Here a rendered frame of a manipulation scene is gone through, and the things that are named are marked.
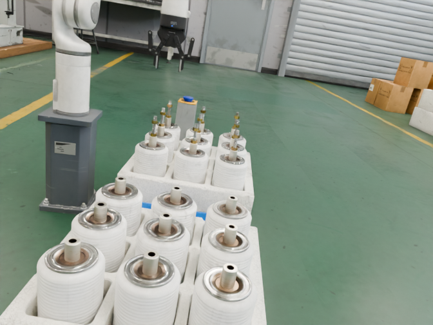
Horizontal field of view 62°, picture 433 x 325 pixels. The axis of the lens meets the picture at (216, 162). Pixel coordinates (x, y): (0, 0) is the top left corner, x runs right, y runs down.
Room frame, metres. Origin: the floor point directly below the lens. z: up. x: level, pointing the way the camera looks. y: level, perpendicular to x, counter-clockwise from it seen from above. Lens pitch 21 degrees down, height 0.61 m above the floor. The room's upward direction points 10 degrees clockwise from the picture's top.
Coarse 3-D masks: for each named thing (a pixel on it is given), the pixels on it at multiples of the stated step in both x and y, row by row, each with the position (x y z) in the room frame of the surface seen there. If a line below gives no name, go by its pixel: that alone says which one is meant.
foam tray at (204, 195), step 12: (180, 144) 1.27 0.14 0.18; (132, 156) 1.07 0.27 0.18; (132, 168) 0.99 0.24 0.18; (168, 168) 1.03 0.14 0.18; (132, 180) 0.92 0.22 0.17; (144, 180) 0.92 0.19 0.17; (156, 180) 0.93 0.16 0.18; (168, 180) 0.94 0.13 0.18; (252, 180) 1.05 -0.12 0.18; (144, 192) 0.93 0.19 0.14; (156, 192) 0.93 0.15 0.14; (192, 192) 0.93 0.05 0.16; (204, 192) 0.93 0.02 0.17; (216, 192) 0.93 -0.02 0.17; (228, 192) 0.93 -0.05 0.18; (240, 192) 0.94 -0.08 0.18; (252, 192) 0.95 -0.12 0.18; (204, 204) 0.93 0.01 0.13; (252, 204) 0.93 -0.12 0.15
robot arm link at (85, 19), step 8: (80, 0) 0.99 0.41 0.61; (88, 0) 1.00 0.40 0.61; (96, 0) 1.03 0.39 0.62; (80, 8) 0.99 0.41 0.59; (88, 8) 1.00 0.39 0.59; (96, 8) 1.03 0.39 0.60; (80, 16) 0.99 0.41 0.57; (88, 16) 1.00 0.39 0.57; (96, 16) 1.03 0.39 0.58; (80, 24) 1.00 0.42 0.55; (88, 24) 1.00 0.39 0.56; (96, 24) 1.05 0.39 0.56
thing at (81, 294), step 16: (48, 272) 0.41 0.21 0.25; (96, 272) 0.43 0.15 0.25; (48, 288) 0.40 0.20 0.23; (64, 288) 0.40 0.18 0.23; (80, 288) 0.41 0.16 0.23; (96, 288) 0.43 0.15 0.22; (48, 304) 0.41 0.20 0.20; (64, 304) 0.40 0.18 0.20; (80, 304) 0.41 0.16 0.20; (96, 304) 0.43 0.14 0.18; (64, 320) 0.40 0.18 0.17; (80, 320) 0.41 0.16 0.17
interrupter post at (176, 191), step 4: (172, 188) 0.68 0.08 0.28; (176, 188) 0.69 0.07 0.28; (180, 188) 0.69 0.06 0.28; (172, 192) 0.68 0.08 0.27; (176, 192) 0.67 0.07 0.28; (180, 192) 0.68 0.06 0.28; (172, 196) 0.68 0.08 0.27; (176, 196) 0.68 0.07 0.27; (180, 196) 0.68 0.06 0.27; (172, 200) 0.68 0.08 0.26; (176, 200) 0.68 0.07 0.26
